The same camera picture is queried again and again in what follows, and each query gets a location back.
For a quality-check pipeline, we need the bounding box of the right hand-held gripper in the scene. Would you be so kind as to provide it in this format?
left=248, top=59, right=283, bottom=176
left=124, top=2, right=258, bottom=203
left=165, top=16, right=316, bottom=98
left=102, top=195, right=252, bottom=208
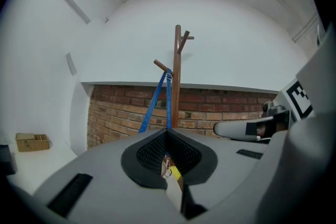
left=213, top=80, right=314, bottom=145

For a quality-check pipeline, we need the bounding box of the black box device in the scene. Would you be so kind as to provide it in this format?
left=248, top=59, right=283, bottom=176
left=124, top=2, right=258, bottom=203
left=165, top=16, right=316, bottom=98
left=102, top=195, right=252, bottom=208
left=0, top=144, right=18, bottom=176

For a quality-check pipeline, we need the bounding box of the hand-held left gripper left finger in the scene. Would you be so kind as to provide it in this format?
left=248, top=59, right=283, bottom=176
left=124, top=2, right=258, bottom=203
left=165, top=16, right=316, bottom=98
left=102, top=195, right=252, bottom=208
left=34, top=128, right=184, bottom=224

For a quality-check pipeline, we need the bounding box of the brown wooden coat rack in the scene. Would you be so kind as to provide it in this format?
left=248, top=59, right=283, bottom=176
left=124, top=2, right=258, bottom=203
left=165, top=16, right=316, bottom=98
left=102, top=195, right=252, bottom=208
left=153, top=24, right=195, bottom=130

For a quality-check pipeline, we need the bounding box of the wooden desk organizer box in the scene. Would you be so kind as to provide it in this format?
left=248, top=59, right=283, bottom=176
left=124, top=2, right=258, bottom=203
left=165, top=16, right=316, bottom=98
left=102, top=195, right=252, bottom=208
left=15, top=133, right=50, bottom=153

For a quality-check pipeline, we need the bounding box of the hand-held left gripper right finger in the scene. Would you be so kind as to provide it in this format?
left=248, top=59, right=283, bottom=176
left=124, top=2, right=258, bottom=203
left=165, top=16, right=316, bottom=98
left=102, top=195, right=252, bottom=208
left=167, top=128, right=268, bottom=224

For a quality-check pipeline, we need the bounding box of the white desk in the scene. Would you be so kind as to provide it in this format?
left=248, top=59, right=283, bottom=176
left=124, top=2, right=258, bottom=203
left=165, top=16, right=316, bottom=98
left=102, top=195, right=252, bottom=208
left=0, top=138, right=79, bottom=195

